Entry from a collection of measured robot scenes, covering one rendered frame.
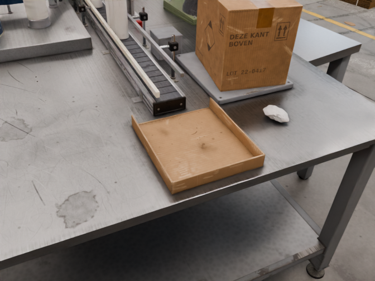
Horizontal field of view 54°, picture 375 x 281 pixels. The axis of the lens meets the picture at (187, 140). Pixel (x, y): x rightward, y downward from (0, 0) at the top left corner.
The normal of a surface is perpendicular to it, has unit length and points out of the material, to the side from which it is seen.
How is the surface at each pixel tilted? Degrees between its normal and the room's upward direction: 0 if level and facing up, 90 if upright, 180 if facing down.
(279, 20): 90
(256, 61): 90
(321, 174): 0
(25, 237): 0
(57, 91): 0
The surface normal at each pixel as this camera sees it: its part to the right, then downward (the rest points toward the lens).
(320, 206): 0.03, -0.79
